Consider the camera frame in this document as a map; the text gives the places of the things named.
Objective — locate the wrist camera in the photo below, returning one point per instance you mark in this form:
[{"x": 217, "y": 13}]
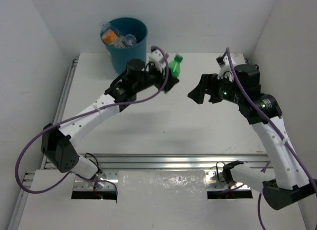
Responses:
[
  {"x": 156, "y": 57},
  {"x": 223, "y": 62}
]

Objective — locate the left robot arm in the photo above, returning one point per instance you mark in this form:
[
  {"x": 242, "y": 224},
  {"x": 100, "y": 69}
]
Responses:
[{"x": 59, "y": 140}]

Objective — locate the green plastic bottle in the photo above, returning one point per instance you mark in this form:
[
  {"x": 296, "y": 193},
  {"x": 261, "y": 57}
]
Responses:
[{"x": 174, "y": 66}]

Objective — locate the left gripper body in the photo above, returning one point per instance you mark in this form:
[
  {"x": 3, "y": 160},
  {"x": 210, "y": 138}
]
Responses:
[{"x": 158, "y": 78}]

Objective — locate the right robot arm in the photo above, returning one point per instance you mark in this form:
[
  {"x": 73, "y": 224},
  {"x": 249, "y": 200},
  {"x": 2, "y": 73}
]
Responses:
[{"x": 289, "y": 183}]

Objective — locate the clear bottle blue cap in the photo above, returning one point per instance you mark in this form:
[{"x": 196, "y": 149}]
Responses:
[{"x": 106, "y": 26}]

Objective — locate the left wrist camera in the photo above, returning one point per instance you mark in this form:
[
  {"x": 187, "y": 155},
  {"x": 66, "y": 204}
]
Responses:
[{"x": 156, "y": 57}]

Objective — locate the orange bottle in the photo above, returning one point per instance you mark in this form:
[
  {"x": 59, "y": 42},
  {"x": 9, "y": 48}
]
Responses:
[{"x": 109, "y": 37}]

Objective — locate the aluminium front rail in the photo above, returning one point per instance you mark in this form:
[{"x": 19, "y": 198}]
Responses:
[{"x": 176, "y": 161}]

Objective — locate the teal plastic bin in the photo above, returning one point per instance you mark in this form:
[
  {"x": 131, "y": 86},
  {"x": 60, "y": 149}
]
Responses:
[{"x": 120, "y": 56}]

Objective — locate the clear bottle blue label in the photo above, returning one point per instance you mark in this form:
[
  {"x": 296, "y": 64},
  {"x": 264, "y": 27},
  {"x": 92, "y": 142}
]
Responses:
[{"x": 130, "y": 40}]

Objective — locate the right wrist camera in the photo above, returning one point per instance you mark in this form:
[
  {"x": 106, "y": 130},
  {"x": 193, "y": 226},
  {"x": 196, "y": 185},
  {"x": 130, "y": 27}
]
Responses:
[{"x": 223, "y": 62}]

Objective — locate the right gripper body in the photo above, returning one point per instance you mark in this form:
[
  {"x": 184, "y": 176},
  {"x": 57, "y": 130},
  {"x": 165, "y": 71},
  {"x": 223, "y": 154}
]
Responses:
[{"x": 221, "y": 88}]

